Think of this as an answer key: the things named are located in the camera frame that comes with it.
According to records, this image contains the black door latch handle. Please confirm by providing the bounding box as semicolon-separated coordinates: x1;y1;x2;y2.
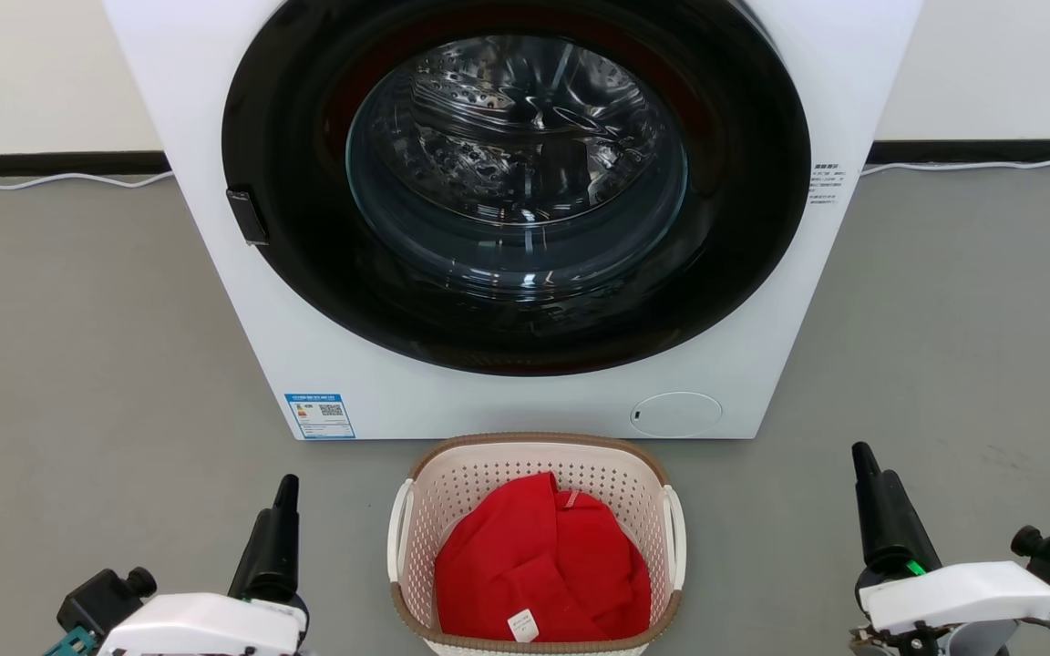
226;188;269;246

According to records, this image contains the round white filter cover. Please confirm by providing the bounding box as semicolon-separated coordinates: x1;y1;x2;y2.
630;392;724;438

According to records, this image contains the white front-load washing machine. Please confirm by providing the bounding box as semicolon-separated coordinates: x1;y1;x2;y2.
104;0;925;441

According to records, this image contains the round black washing machine door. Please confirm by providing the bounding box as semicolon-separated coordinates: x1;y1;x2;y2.
221;0;811;377

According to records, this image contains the blue energy label sticker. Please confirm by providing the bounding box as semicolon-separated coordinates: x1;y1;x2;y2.
284;393;356;440

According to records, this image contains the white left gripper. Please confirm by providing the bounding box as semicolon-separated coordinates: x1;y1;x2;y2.
97;474;309;656

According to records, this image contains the steel washing machine drum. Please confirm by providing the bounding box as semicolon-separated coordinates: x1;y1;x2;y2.
347;36;688;302

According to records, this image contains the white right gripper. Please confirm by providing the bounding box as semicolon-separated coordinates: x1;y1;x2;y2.
851;442;1050;656

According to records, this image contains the small text sticker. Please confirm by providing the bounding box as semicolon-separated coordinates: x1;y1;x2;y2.
808;162;845;206

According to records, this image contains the beige perforated laundry basket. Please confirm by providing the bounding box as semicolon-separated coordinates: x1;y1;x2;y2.
386;432;687;656

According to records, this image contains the red garment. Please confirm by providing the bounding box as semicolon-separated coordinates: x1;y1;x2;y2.
434;471;653;642

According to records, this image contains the white floor cable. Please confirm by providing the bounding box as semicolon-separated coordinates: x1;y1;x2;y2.
0;170;175;190
860;155;1050;176

